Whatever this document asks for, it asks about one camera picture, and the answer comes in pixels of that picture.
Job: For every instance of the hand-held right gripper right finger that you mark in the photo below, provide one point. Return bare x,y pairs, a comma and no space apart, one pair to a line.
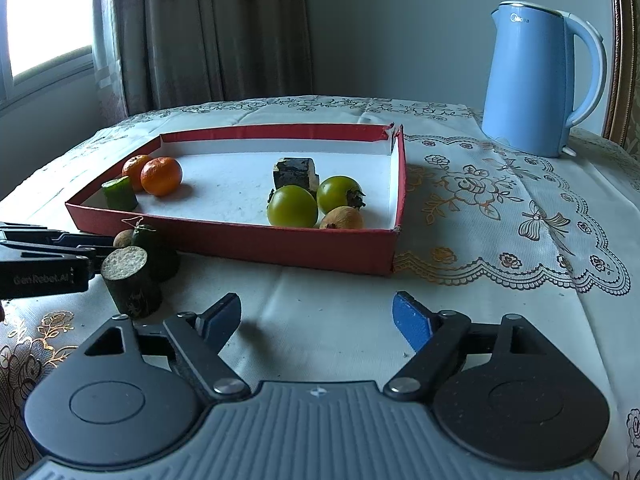
414,317

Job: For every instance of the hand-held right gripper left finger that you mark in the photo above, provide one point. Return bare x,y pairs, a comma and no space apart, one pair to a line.
222,316

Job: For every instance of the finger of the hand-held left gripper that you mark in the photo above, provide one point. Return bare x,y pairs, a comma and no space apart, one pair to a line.
75,251
30,230

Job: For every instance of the brown round fruit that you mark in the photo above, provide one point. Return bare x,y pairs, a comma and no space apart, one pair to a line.
121,239
342,220

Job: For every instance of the green cucumber piece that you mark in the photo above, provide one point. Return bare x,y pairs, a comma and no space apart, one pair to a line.
120,195

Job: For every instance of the orange tangerine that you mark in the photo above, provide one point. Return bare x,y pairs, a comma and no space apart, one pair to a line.
132,167
161,176

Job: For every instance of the red shallow cardboard box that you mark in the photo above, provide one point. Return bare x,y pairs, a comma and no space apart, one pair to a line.
225,185

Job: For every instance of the green tomato with calyx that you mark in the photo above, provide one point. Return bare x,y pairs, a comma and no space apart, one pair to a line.
339,194

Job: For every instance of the dark cube block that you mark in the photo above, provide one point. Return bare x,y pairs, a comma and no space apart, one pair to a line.
295,172

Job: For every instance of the window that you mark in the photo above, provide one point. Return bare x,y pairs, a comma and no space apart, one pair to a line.
45,10

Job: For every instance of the beige curtain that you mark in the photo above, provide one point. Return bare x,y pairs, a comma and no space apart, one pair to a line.
210,30

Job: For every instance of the blue electric kettle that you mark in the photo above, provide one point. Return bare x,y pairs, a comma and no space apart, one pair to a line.
525,80

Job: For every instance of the gold framed patterned panel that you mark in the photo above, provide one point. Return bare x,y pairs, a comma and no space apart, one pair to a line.
627,60

